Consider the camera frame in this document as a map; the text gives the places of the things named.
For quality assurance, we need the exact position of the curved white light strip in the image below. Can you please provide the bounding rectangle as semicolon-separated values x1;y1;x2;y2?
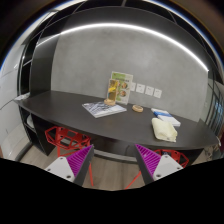
36;22;210;73

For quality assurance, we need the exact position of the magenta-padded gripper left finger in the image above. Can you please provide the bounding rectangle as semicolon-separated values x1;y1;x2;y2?
44;143;95;187

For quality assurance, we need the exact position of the green poster sign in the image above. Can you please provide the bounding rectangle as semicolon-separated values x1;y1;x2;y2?
110;70;134;106

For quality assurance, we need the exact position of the orange acrylic sign stand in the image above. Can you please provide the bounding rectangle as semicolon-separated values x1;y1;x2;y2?
103;78;120;107

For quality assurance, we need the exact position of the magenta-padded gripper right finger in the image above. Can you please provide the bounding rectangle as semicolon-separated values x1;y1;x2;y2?
133;143;184;186

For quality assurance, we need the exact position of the black shelf unit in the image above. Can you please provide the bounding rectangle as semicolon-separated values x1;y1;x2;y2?
18;31;61;156

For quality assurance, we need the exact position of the black-framed glass partition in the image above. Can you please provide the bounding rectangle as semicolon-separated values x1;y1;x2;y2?
204;81;224;134

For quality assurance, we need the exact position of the cream ribbed towel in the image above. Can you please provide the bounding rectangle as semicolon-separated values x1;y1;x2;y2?
151;117;179;143

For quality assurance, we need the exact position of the grey striped magazine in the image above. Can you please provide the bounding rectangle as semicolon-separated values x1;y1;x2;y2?
81;101;128;119

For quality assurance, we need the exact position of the white and blue book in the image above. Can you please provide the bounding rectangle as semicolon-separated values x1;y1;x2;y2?
150;107;182;128

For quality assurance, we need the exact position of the beige tape roll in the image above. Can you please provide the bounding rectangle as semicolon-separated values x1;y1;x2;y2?
131;104;144;113

